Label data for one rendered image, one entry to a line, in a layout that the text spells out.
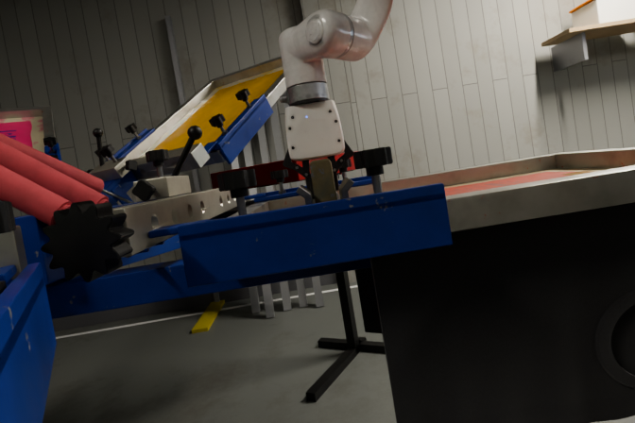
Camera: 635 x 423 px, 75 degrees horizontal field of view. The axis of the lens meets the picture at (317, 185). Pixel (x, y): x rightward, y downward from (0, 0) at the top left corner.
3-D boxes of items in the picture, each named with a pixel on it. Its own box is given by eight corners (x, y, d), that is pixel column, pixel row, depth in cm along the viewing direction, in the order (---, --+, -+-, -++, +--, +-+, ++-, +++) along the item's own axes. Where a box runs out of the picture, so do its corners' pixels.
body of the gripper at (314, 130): (279, 98, 72) (289, 162, 72) (336, 89, 72) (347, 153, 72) (282, 105, 79) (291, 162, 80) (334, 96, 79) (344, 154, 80)
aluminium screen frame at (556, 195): (562, 167, 105) (560, 152, 105) (869, 164, 47) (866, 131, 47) (257, 216, 105) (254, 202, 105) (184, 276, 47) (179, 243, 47)
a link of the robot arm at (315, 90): (277, 88, 72) (279, 104, 72) (327, 79, 72) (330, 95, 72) (280, 95, 79) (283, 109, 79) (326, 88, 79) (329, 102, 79)
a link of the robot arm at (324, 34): (360, 9, 71) (327, -3, 63) (369, 72, 71) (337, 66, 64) (296, 38, 80) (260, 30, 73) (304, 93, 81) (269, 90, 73)
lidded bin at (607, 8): (616, 30, 365) (613, 4, 364) (648, 16, 331) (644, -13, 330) (572, 38, 364) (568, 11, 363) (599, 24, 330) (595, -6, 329)
